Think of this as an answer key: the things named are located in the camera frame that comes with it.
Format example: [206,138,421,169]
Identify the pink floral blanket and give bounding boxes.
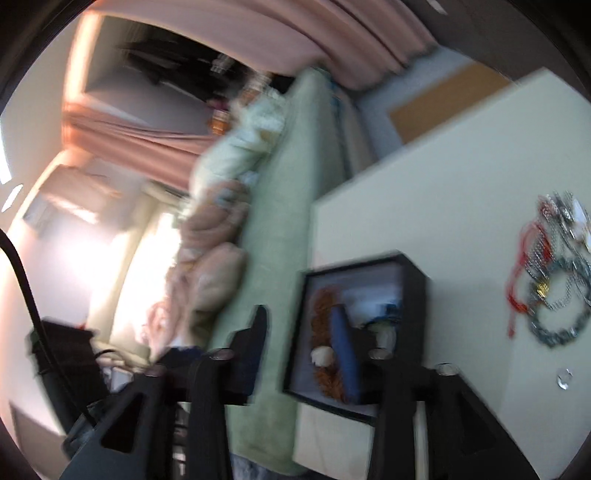
[139,179,251,363]

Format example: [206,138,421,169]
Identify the orange beaded bracelet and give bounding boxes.
[310,285,352,403]

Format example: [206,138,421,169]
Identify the flat cardboard sheet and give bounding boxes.
[389,61,514,145]

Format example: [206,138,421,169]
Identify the pile of silver jewelry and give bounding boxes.
[524,191,591,352]

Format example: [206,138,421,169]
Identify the dark hanging clothes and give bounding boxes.
[115,25,242,101]

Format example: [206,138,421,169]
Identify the white low table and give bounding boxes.
[291,65,591,480]

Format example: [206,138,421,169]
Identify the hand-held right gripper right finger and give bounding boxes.
[329,305,541,480]

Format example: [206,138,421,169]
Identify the dark object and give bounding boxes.
[28,318,112,418]

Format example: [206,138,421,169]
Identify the wide pink curtain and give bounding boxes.
[249,0,440,90]

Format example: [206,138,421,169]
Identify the narrow pink curtain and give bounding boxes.
[62,100,220,195]

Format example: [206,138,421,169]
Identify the red cord bracelet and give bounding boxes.
[506,220,555,339]

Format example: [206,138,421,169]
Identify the light green quilt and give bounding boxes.
[188,87,288,220]

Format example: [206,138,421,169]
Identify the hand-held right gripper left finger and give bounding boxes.
[59,305,269,480]

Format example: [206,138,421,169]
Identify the cream bed headboard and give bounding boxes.
[89,185,186,366]

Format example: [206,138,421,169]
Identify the black jewelry box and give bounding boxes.
[283,251,428,425]

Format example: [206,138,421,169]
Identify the black cable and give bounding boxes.
[0,230,99,428]

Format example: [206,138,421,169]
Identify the bed with green cover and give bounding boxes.
[203,67,372,476]

